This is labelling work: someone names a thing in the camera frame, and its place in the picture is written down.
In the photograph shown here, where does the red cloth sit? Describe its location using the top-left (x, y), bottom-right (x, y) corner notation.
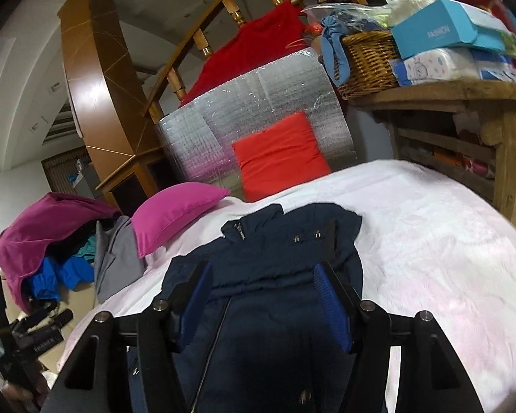
top-left (178, 0), bottom-right (316, 106)

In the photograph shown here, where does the grey garment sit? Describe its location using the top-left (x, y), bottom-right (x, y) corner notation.
top-left (94, 215), bottom-right (146, 304)

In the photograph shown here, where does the woven wooden cabinet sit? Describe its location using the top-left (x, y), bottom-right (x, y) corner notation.
top-left (41, 146), bottom-right (95, 201)

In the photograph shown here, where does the navy puffer jacket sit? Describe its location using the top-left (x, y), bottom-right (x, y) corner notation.
top-left (127, 203), bottom-right (364, 413)

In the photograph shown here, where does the red-orange pillow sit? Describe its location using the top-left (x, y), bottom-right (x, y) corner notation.
top-left (232, 111), bottom-right (331, 203)

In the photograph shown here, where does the teal garment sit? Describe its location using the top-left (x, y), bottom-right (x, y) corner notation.
top-left (75, 236), bottom-right (99, 259)

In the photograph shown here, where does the white patterned soft packet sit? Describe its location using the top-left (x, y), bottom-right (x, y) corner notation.
top-left (389, 47), bottom-right (482, 87)

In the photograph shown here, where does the magenta pillow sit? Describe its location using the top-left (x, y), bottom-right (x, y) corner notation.
top-left (131, 182), bottom-right (232, 260)

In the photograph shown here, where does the silver foil insulation board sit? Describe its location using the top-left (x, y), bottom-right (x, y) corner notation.
top-left (157, 49), bottom-right (355, 190)

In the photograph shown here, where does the blue cloth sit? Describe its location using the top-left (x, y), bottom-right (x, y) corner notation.
top-left (319, 15), bottom-right (353, 87)

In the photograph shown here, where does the white bed blanket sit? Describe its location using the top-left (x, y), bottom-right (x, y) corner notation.
top-left (58, 159), bottom-right (516, 413)

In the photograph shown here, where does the blue and white packet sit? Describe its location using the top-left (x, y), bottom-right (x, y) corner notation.
top-left (473, 49), bottom-right (516, 82)

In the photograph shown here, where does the old wooden table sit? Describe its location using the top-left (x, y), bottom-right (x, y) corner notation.
top-left (346, 80), bottom-right (516, 233)

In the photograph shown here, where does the clear plastic bag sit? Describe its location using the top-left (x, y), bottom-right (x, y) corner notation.
top-left (301, 2), bottom-right (392, 35)

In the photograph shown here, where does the magenta velvet cloth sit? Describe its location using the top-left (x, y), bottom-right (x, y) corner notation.
top-left (0, 193), bottom-right (121, 313)

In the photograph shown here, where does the bright blue garment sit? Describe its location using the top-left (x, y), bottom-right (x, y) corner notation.
top-left (26, 256), bottom-right (95, 303)

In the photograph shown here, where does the wicker basket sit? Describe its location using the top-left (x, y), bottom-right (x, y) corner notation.
top-left (335, 30), bottom-right (400, 100)

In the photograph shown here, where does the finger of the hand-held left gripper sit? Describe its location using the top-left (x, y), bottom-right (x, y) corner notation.
top-left (13, 309), bottom-right (74, 336)

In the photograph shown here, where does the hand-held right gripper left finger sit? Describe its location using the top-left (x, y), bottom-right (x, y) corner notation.
top-left (39, 260), bottom-right (213, 413)

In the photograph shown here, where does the curved wooden column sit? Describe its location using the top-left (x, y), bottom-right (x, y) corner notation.
top-left (58, 0), bottom-right (164, 216)

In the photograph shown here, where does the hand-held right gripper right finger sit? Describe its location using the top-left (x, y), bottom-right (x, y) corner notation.
top-left (313, 262), bottom-right (484, 413)

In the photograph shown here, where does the wooden stair railing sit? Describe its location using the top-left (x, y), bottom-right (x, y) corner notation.
top-left (144, 0), bottom-right (392, 117)

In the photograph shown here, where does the light blue cardboard box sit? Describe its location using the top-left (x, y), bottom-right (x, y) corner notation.
top-left (390, 0), bottom-right (516, 60)

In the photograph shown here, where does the cream fluffy fabric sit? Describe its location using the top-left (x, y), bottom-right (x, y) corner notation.
top-left (387, 0), bottom-right (450, 27)

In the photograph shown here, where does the person's left forearm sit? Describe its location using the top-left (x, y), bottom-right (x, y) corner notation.
top-left (2, 376), bottom-right (48, 413)

